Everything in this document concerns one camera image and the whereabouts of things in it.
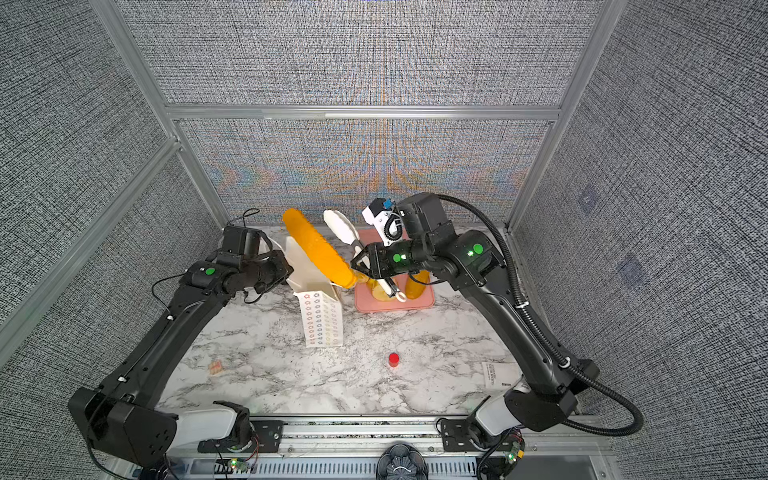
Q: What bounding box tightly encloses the black round fan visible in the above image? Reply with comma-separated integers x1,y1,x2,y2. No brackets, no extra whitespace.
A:
375,443,429,480

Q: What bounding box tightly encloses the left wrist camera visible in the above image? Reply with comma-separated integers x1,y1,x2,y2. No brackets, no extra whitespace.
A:
219,225,272,258

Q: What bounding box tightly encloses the white printed paper bag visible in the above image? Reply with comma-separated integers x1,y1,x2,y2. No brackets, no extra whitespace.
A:
279,229,345,348

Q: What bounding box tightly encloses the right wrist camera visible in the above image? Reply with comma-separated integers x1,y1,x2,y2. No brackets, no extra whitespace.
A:
362,198,404,246

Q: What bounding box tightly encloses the aluminium front rail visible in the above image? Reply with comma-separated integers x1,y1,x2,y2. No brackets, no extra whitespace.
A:
113,413,607,457

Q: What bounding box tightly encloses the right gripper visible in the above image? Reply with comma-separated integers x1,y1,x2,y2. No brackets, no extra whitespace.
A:
353,238,439,278

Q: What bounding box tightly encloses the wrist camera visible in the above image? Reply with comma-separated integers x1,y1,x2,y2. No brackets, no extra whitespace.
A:
219,225,272,258
362,198,404,246

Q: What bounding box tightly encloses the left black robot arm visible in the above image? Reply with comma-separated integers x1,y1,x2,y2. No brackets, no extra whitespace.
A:
68,250,293,467

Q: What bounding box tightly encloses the long yellow baguette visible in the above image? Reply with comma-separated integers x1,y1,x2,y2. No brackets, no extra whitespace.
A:
282,208,357,289

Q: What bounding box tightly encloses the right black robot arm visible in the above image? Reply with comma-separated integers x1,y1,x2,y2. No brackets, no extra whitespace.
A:
351,192,644,450

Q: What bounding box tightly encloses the pink plastic tray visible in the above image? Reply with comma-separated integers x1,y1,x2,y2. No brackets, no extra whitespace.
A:
353,226,437,314

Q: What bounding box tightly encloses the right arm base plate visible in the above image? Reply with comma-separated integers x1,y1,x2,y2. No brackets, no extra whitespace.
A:
436,417,481,453

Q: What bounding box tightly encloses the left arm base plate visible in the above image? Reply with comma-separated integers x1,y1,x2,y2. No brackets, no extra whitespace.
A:
197,420,285,455

